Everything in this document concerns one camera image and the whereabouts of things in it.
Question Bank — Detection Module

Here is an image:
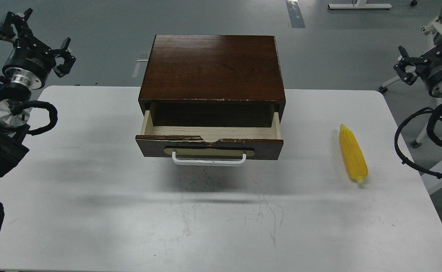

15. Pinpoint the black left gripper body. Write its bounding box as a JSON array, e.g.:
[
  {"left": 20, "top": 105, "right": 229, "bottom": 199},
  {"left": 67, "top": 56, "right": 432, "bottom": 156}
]
[{"left": 2, "top": 38, "right": 57, "bottom": 90}]

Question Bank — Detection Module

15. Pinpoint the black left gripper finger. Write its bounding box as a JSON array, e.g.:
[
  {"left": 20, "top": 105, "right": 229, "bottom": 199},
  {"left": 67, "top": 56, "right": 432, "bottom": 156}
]
[
  {"left": 51, "top": 37, "right": 76, "bottom": 78},
  {"left": 0, "top": 9, "right": 33, "bottom": 41}
]

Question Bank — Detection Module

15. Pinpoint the yellow corn cob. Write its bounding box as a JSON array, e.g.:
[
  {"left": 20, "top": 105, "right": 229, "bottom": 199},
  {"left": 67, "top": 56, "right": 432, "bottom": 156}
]
[{"left": 339, "top": 124, "right": 368, "bottom": 184}]

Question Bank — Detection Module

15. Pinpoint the wooden drawer with white handle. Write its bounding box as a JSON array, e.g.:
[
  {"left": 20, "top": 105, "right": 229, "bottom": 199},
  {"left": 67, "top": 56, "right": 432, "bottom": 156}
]
[{"left": 135, "top": 103, "right": 284, "bottom": 160}]

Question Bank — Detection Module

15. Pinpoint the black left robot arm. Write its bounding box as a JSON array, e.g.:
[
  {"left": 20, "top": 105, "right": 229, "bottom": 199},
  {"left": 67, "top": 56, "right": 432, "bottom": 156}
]
[{"left": 0, "top": 8, "right": 77, "bottom": 179}]

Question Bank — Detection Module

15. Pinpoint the white table leg base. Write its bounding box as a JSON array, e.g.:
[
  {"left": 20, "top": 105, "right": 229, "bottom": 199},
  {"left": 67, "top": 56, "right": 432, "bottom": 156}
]
[{"left": 327, "top": 0, "right": 392, "bottom": 10}]

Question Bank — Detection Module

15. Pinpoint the grey floor tape strip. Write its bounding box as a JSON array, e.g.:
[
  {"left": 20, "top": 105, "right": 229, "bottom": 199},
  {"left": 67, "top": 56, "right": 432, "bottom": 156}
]
[{"left": 285, "top": 0, "right": 306, "bottom": 29}]

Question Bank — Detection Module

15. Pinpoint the dark wooden cabinet box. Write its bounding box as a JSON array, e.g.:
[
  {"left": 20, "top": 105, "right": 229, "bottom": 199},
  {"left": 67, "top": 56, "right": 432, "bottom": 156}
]
[{"left": 138, "top": 34, "right": 286, "bottom": 115}]

